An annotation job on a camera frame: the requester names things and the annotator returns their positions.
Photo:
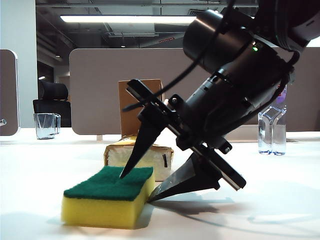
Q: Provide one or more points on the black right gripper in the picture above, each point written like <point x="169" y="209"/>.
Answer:
<point x="215" y="112"/>

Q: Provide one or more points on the yellow sponge with green scourer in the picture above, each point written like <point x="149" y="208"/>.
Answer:
<point x="105" y="207"/>

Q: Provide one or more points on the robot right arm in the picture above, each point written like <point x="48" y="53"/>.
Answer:
<point x="225" y="37"/>

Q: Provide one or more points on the clear plastic water bottle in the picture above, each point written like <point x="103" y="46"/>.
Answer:
<point x="271" y="130"/>

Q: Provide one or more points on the gold wrapped tissue pack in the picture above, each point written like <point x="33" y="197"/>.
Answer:
<point x="117" y="156"/>

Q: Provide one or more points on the brown cardboard box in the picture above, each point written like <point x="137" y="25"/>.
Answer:
<point x="130" y="120"/>

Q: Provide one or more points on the wide brown desk partition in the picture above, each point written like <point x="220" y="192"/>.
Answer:
<point x="100" y="87"/>

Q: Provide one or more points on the black office chair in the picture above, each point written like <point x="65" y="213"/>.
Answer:
<point x="53" y="107"/>

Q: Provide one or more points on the clear glass mug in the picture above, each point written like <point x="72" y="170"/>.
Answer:
<point x="46" y="126"/>

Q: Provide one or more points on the long ceiling light strip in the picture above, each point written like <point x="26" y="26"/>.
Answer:
<point x="125" y="18"/>

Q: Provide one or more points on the clear plastic hook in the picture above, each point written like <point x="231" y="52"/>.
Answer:
<point x="2" y="122"/>

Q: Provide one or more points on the narrow brown desk partition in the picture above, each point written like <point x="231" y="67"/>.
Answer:
<point x="7" y="95"/>

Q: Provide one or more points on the white partition foot bracket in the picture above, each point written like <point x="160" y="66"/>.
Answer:
<point x="99" y="137"/>

